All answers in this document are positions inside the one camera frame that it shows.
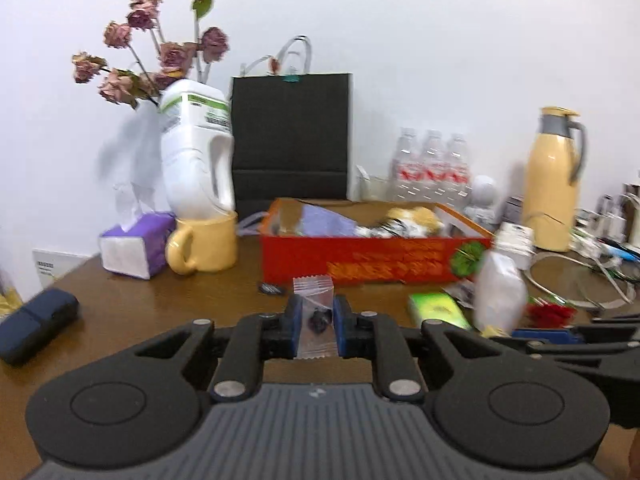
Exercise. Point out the small clear zip bag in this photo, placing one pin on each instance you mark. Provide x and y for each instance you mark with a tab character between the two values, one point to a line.
316	300

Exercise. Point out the green binder clip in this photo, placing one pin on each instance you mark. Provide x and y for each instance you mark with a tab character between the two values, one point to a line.
291	79

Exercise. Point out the water bottle red label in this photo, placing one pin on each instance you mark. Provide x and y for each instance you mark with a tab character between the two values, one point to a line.
432	170
457	172
406	170

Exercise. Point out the black paper bag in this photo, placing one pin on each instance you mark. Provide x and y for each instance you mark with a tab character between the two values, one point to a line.
290	135

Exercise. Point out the white power bank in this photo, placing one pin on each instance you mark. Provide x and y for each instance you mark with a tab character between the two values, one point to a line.
515	242

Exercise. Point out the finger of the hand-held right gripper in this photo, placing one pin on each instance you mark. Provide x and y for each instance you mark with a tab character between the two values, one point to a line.
542	336
590	351

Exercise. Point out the small black packet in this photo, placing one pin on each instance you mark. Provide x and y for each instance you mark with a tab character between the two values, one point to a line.
271	288

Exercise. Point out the red cardboard box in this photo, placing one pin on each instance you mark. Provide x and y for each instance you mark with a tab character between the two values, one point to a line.
370	260

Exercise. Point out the yellow plush toy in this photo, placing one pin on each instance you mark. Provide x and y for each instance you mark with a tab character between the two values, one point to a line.
415	220

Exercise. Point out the dark blue glasses case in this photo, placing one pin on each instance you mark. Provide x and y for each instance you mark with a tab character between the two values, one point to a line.
35	325

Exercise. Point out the white wall label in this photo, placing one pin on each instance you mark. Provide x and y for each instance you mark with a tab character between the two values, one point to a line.
55	262

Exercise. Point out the glass cup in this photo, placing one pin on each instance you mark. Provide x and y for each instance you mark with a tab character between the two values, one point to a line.
376	187

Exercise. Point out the red artificial flower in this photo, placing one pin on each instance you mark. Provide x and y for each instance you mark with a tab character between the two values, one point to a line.
550	312

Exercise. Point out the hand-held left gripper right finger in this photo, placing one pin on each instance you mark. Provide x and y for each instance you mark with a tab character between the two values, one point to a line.
342	327

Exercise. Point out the white detergent jug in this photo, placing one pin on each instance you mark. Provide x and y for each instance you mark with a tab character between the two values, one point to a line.
195	150

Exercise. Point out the purple tissue pack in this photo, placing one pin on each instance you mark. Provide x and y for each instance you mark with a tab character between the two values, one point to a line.
132	247

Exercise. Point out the yellow mug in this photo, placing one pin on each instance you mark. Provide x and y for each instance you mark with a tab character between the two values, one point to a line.
210	242

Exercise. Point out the small grey box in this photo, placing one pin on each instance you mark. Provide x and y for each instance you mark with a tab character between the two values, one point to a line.
512	209

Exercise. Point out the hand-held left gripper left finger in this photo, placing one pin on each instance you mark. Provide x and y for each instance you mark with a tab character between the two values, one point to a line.
294	327

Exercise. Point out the white astronaut speaker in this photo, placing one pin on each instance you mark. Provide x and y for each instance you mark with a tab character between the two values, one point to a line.
484	195

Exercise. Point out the white power strip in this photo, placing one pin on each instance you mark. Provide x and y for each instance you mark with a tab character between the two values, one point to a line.
595	232

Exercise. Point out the clear plastic spoon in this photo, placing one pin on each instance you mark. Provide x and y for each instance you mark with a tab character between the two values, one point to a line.
362	172

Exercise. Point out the small grey wrapper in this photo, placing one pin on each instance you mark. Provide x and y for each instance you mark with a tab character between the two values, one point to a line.
460	294

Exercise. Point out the dried pink flower bouquet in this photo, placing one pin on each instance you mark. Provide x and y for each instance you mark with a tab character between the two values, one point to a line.
145	60

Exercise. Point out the green tissue pack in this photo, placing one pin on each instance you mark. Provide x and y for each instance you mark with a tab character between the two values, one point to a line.
437	310

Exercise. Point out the white tissue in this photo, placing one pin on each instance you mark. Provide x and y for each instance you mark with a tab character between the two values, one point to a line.
372	232

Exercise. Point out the yellow thermos jug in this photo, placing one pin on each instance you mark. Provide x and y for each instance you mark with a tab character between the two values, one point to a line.
550	185

